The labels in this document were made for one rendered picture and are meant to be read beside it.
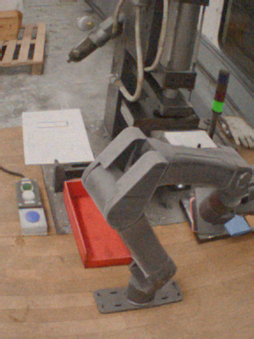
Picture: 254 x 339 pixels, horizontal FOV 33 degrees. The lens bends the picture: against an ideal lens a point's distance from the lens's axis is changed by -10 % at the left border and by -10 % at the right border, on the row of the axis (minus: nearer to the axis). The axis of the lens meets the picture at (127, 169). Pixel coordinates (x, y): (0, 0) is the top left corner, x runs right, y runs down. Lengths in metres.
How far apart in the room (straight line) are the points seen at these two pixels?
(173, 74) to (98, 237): 0.43
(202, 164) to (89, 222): 0.48
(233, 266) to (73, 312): 0.43
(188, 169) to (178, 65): 0.41
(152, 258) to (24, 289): 0.32
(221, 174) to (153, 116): 0.39
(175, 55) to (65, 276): 0.58
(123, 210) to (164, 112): 0.47
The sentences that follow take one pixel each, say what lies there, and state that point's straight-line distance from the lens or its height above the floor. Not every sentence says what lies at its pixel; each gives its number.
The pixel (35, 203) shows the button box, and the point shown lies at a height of 0.93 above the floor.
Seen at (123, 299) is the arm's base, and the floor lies 0.91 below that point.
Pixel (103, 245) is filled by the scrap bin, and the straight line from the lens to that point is 1.09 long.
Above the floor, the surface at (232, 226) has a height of 0.92.
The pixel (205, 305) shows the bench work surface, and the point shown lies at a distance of 1.03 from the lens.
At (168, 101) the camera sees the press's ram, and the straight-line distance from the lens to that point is 1.12.
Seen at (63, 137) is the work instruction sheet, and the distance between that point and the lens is 1.44.
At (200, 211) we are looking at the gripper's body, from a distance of 0.95.
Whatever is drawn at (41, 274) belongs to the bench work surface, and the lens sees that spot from 1.02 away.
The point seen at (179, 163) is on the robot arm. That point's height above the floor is 1.30.
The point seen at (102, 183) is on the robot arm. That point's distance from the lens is 0.68.
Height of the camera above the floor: 1.71
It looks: 37 degrees down
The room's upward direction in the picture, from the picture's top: 10 degrees clockwise
